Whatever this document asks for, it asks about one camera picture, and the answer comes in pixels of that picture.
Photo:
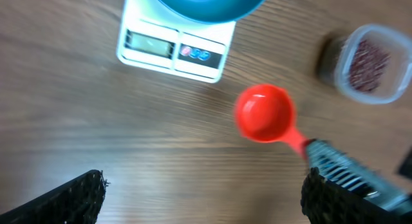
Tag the blue bowl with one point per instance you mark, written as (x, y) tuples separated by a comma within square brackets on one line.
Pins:
[(212, 11)]

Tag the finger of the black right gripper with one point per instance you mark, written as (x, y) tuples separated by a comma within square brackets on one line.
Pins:
[(352, 176)]

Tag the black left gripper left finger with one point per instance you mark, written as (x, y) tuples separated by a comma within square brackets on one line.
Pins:
[(77, 201)]

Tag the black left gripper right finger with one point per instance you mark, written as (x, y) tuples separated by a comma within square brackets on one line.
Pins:
[(324, 202)]

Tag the clear plastic bean container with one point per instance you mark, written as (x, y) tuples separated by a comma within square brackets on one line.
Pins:
[(336, 58)]

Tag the white digital kitchen scale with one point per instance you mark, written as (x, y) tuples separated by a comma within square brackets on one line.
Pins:
[(154, 38)]

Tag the pile of red beans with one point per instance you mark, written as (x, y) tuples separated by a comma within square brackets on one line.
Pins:
[(368, 65)]

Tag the orange plastic measuring scoop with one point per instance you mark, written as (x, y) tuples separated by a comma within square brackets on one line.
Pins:
[(265, 113)]

